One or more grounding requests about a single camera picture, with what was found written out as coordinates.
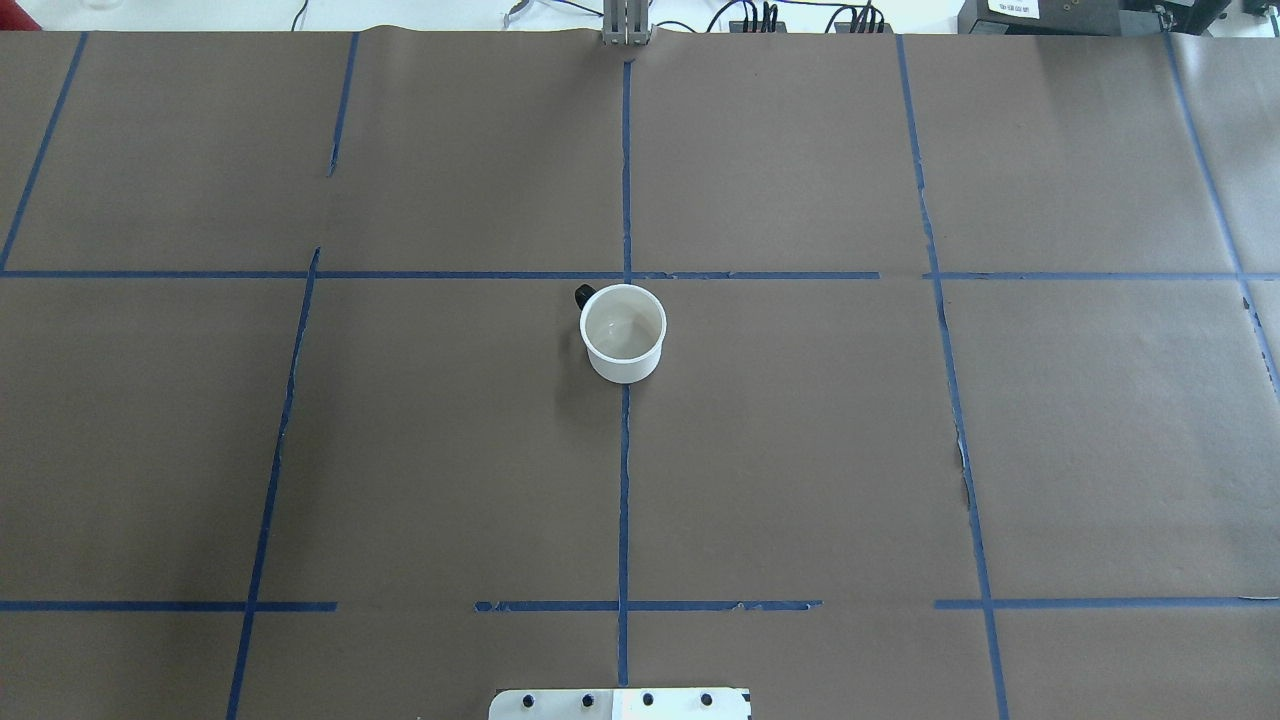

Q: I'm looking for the white mug with smiley face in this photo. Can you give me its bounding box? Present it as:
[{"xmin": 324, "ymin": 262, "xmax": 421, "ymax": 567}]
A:
[{"xmin": 573, "ymin": 283, "xmax": 668, "ymax": 386}]

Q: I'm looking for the black power strip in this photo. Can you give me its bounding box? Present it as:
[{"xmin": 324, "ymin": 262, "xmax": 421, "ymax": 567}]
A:
[{"xmin": 742, "ymin": 1, "xmax": 893, "ymax": 35}]

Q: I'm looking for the black equipment box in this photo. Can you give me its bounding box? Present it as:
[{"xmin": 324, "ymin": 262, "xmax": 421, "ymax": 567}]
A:
[{"xmin": 956, "ymin": 1, "xmax": 1231, "ymax": 37}]

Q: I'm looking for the aluminium frame post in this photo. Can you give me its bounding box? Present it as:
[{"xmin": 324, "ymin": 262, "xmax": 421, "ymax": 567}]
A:
[{"xmin": 602, "ymin": 0, "xmax": 653, "ymax": 46}]

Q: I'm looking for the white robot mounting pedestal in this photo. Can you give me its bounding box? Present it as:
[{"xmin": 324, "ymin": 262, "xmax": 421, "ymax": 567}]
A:
[{"xmin": 488, "ymin": 687, "xmax": 753, "ymax": 719}]

